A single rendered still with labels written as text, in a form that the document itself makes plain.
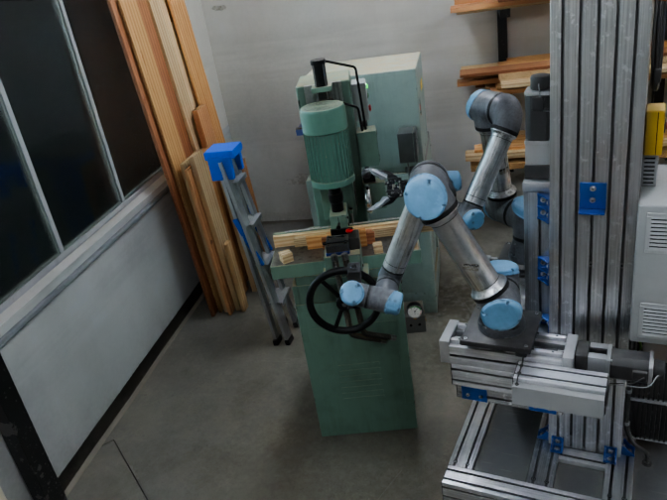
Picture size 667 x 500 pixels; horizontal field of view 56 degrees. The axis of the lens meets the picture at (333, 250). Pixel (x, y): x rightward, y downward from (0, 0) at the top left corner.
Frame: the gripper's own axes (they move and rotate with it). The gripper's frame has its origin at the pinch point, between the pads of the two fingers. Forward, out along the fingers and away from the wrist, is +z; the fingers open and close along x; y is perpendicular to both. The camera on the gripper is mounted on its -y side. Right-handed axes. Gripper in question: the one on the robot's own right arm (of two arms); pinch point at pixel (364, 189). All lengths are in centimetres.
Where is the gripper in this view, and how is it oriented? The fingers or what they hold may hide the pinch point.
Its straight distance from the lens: 238.2
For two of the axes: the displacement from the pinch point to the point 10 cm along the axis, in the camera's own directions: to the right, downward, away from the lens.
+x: 1.1, 9.8, 1.4
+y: -0.7, 1.5, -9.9
